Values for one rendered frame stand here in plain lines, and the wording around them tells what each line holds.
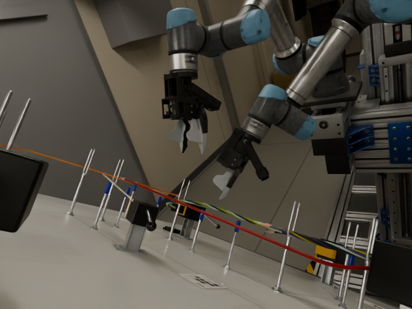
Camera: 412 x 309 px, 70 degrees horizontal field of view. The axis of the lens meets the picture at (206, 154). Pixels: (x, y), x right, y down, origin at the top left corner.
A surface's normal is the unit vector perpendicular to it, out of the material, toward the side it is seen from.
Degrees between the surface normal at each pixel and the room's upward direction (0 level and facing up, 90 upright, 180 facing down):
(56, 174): 90
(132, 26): 90
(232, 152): 69
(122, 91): 90
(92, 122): 90
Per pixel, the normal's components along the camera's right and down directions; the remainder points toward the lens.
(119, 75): 0.82, -0.03
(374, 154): -0.50, 0.45
